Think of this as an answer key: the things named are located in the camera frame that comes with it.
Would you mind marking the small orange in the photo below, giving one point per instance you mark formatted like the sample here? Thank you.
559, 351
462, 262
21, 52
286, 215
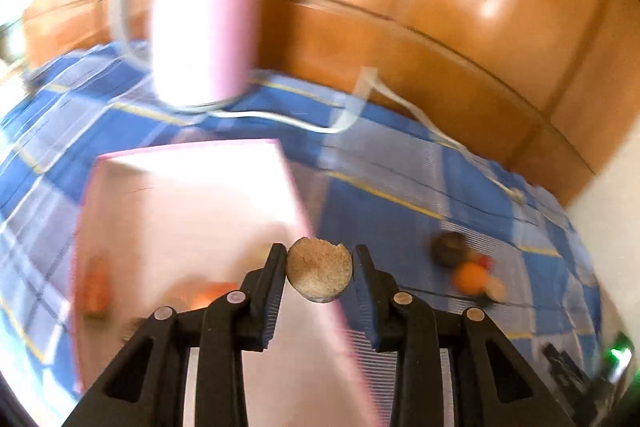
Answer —
470, 278

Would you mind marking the dark avocado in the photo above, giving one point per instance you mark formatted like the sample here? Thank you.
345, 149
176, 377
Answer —
447, 247

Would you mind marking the pink cardboard box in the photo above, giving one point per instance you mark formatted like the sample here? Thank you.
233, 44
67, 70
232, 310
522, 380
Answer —
190, 217

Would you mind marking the orange carrot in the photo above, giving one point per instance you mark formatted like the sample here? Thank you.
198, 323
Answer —
95, 287

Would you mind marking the round brown cookie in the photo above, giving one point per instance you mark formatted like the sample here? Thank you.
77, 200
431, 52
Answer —
320, 269

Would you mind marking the red tomato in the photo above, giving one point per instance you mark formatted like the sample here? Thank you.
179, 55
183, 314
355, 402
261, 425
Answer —
484, 261

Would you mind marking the brown kiwi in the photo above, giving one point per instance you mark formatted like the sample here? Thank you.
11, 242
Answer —
132, 327

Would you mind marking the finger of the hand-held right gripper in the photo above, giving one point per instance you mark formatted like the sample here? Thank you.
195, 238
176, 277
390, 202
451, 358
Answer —
562, 363

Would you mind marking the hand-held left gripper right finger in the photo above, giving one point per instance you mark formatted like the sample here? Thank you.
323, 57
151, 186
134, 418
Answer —
365, 302

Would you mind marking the wooden panelled headboard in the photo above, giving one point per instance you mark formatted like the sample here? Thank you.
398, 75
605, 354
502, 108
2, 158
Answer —
450, 7

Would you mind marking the pink electric kettle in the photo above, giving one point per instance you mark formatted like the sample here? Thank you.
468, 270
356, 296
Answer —
205, 17

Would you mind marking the large orange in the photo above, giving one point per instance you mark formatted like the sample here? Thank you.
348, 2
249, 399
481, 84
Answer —
210, 296

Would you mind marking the blue plaid bedsheet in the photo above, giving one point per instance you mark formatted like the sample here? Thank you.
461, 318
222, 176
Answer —
400, 187

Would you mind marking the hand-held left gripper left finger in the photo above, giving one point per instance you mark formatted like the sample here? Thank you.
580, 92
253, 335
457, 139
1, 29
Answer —
272, 307

